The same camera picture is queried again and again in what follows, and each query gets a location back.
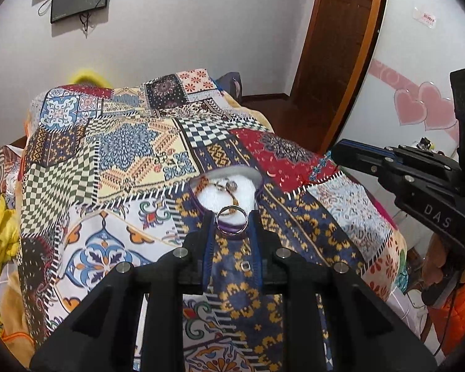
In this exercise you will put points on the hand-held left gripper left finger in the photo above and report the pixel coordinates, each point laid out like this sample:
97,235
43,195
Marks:
206,236

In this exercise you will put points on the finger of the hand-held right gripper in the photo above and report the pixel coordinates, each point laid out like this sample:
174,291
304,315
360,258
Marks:
356,155
403,186

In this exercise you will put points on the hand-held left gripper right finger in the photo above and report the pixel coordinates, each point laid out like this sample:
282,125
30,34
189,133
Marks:
257,236

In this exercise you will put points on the white lined jewelry box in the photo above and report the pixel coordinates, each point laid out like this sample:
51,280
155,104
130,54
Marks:
244,197

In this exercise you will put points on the round silver earring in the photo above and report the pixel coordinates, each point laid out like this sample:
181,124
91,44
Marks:
231,186

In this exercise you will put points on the brown wooden door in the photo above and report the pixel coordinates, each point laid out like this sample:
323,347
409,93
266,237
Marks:
333,46

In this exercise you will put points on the patchwork printed blanket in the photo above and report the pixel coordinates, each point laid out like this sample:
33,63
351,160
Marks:
139,143

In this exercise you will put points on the white wardrobe with pink hearts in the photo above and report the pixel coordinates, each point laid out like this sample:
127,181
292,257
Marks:
418,58

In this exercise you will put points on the grey purple pillow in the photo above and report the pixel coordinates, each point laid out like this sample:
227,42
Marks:
232,83

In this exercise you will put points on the white pink wardrobe sticker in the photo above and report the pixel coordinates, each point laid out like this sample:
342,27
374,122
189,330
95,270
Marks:
425,16

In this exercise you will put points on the yellow fluffy pillow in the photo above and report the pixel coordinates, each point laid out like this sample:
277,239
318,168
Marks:
87,77

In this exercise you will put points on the striped brown cloth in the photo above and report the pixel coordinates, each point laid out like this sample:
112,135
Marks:
0,174

